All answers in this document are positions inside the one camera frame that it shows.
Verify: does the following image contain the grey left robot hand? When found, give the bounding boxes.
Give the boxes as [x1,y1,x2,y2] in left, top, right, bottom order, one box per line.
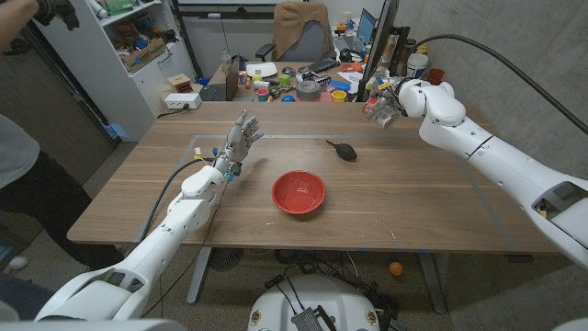
[211,108,265,177]

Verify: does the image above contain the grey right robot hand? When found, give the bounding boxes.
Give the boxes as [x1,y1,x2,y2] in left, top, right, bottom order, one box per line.
[364,79,411,130]

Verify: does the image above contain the black gloved person hand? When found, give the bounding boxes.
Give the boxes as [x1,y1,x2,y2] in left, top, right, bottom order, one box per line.
[32,0,81,31]

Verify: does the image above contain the person forearm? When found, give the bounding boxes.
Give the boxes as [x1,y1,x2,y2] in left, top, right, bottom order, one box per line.
[0,0,40,50]

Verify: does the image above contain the red bowl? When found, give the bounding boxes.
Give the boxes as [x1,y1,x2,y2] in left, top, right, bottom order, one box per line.
[270,169,327,216]

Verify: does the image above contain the white container with blue label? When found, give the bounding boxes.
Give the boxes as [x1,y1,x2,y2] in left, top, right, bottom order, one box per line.
[405,51,430,81]

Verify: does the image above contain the black desk rack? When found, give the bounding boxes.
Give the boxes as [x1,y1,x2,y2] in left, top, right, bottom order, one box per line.
[385,25,412,77]

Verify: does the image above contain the black computer monitor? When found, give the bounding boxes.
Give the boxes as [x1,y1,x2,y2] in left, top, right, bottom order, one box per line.
[355,0,401,103]

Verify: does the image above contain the black laptop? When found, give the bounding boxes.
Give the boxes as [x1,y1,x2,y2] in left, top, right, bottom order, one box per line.
[198,54,242,103]

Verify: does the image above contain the black headphones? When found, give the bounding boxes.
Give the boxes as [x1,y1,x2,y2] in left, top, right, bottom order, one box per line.
[338,47,367,63]

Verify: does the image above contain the white power strip box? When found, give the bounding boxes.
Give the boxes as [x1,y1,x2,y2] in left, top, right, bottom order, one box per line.
[164,92,204,110]

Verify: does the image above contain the white dish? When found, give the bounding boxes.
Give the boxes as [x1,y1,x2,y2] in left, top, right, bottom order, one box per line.
[244,61,279,79]

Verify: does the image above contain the black keyboard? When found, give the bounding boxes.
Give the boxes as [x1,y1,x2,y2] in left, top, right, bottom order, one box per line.
[297,57,340,75]

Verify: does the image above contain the small wooden house box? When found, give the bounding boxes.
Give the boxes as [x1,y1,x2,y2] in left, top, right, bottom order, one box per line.
[165,73,194,95]

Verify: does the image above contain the grey tape roll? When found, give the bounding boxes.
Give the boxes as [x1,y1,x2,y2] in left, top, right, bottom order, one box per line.
[295,80,322,103]

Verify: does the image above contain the grey office chair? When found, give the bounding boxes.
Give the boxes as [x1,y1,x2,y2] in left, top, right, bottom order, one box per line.
[254,17,337,63]

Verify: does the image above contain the cardboard box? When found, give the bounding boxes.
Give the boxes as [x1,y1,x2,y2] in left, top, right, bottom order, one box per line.
[120,37,168,74]

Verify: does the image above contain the white shelf cabinet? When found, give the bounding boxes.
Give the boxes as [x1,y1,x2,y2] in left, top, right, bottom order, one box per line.
[31,0,197,143]

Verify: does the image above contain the round black fan grille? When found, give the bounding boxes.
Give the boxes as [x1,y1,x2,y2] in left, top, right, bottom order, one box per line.
[208,247,244,273]

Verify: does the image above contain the brown jacket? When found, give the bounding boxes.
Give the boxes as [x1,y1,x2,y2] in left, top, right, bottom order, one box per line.
[271,0,335,63]

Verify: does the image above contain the grey table leg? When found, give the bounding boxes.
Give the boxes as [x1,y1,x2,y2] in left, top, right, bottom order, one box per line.
[185,246,213,306]
[417,252,448,315]

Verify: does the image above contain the white robot torso base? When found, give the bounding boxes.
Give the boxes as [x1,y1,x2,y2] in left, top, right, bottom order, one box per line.
[247,274,382,331]

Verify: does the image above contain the grey finned device on torso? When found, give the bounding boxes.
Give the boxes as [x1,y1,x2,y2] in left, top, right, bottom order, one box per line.
[290,306,337,331]

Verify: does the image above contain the person in grey shirt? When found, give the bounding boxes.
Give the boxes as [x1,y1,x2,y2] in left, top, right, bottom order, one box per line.
[0,113,123,273]

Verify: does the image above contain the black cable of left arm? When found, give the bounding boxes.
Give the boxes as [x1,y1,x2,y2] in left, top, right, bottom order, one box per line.
[137,157,216,245]

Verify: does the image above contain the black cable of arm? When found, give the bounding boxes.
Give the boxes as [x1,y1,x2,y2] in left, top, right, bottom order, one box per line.
[137,157,216,245]
[403,33,588,136]

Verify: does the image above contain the whiteboard with black frame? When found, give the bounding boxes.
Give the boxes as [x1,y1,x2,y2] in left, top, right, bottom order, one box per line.
[170,0,277,20]

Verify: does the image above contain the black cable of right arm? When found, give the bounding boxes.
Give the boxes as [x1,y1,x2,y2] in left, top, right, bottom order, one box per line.
[403,33,588,136]

